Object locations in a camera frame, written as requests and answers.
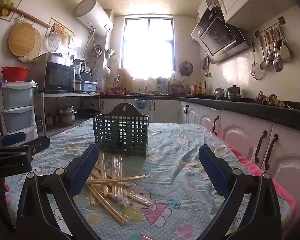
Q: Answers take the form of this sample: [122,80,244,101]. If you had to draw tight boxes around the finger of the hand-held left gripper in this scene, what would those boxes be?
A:
[0,132,27,150]
[14,136,51,158]

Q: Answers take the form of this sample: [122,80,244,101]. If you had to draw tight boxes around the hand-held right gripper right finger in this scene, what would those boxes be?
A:
[198,144,282,240]

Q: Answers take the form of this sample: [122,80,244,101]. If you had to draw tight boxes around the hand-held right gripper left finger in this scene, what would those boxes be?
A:
[16,144,100,240]

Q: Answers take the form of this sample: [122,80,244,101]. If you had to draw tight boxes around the bunch of chopsticks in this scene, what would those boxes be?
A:
[85,152,153,224]

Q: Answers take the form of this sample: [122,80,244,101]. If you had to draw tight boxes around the green plastic utensil basket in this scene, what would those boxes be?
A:
[92,103,150,159]

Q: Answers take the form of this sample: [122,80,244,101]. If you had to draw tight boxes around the row of hanging kitchen utensils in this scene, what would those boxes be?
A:
[255,16,293,72]

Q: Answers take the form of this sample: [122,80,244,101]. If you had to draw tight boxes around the person's left hand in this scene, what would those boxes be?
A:
[4,180,12,205]

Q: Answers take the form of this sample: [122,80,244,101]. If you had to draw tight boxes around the stacked metal pots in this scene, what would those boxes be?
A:
[56,106,78,125]

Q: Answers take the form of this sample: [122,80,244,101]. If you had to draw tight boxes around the plastic drawer unit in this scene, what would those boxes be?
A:
[0,81,38,140]

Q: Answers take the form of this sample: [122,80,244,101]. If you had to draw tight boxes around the white lower cabinets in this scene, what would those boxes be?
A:
[100,99,300,205]

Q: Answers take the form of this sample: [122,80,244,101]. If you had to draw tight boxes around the metal shelf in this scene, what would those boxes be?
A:
[37,92,101,135]

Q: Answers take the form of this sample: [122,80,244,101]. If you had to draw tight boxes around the red plastic basin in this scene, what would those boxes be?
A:
[1,66,31,82]

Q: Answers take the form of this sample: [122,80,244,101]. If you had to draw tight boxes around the pink towel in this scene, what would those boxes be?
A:
[215,135,297,218]

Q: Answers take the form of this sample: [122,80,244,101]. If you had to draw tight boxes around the black kitchen countertop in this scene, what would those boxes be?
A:
[100,92,300,134]

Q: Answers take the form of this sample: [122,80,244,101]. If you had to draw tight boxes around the black microwave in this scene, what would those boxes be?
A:
[37,61,75,92]

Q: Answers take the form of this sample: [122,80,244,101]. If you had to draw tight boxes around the metal kettle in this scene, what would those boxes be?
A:
[214,87,227,100]

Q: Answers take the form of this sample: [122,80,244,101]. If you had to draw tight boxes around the blue plastic box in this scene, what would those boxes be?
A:
[81,81,98,92]

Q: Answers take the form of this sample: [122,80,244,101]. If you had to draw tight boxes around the dark cooking pot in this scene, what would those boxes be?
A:
[227,84,242,101]

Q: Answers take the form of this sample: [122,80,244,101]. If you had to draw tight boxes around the black blender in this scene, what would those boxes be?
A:
[73,59,87,91]

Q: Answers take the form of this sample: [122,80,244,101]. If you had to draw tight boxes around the group of condiment bottles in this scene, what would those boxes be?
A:
[186,81,207,95]

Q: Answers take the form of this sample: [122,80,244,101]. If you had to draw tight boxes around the silver metal container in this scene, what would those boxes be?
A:
[33,52,63,64]

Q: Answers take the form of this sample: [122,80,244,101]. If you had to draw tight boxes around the pile of ginger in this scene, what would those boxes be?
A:
[255,91,293,109]

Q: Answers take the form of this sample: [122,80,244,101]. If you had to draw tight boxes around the round woven mat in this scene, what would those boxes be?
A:
[19,29,42,63]

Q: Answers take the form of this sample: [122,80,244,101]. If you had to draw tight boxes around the light blue knife rack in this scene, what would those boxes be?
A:
[157,77,168,93]

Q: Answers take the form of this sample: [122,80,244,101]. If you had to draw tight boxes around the wooden cutting board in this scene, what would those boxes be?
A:
[117,68,133,92]

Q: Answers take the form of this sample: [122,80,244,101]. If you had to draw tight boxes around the round bamboo tray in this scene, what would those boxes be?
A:
[8,22,36,57]

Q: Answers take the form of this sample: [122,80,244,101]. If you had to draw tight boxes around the white plastic cover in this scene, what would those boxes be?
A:
[48,32,67,53]

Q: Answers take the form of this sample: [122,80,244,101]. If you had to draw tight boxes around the wooden rolling pin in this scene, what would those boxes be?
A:
[1,5,51,28]

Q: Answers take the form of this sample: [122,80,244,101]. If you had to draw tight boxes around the black range hood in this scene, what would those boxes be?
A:
[191,0,250,64]

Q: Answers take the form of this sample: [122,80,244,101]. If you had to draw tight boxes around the window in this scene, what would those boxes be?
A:
[124,16,175,79]

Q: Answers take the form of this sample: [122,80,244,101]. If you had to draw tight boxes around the white water heater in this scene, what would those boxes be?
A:
[73,0,114,37]

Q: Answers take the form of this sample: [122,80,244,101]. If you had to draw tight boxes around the white upper cabinet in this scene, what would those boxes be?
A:
[211,0,300,30]

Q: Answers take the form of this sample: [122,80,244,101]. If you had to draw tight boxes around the small wall fan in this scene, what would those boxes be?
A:
[179,61,193,77]

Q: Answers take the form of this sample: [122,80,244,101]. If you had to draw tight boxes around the wire skimmer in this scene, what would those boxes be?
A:
[251,39,263,80]

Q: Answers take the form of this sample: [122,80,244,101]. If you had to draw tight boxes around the coiled hose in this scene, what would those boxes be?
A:
[90,45,103,58]

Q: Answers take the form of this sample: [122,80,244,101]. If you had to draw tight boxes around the fruit wall poster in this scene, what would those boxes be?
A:
[0,0,22,22]
[45,18,74,48]

